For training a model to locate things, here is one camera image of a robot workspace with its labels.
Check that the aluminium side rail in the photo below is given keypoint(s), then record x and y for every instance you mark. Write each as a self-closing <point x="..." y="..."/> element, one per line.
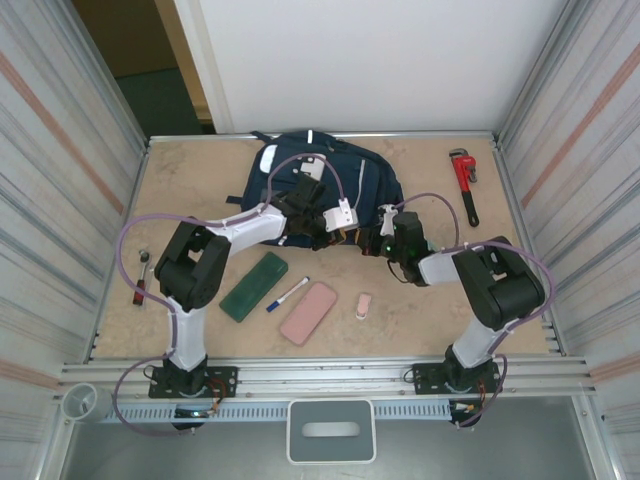
<point x="515" y="200"/>
<point x="131" y="200"/>

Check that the white plastic cup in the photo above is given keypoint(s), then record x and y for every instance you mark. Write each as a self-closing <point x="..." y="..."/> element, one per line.
<point x="80" y="400"/>

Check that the green pencil case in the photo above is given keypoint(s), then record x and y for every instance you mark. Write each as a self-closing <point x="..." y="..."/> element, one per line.
<point x="252" y="292"/>

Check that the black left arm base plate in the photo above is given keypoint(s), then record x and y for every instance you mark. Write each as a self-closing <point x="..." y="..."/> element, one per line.
<point x="225" y="382"/>

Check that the red pipe wrench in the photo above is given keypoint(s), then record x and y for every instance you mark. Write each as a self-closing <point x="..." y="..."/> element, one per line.
<point x="464" y="172"/>

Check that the white door frame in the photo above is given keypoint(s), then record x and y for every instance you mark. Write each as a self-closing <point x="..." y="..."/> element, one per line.
<point x="205" y="65"/>

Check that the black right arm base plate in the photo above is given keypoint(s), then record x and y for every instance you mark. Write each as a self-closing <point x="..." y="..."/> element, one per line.
<point x="425" y="380"/>

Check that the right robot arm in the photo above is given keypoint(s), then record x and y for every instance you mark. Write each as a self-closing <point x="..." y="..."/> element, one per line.
<point x="500" y="285"/>

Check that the grey pad with white rim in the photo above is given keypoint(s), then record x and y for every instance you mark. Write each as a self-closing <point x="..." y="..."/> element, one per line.
<point x="330" y="430"/>

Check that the navy blue backpack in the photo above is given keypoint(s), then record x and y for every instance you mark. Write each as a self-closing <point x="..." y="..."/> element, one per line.
<point x="370" y="175"/>

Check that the pink pencil case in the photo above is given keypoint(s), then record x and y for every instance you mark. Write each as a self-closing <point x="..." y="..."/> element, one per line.
<point x="307" y="314"/>

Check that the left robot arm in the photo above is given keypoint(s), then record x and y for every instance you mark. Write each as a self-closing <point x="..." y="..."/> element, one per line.
<point x="192" y="270"/>

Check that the white marker with blue cap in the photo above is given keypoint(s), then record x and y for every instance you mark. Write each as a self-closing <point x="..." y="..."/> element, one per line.
<point x="287" y="295"/>

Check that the long aluminium table rail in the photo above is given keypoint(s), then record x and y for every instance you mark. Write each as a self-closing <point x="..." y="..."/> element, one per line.
<point x="200" y="137"/>
<point x="325" y="375"/>

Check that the pink eraser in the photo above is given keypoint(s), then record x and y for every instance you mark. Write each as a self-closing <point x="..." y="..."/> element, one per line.
<point x="363" y="305"/>

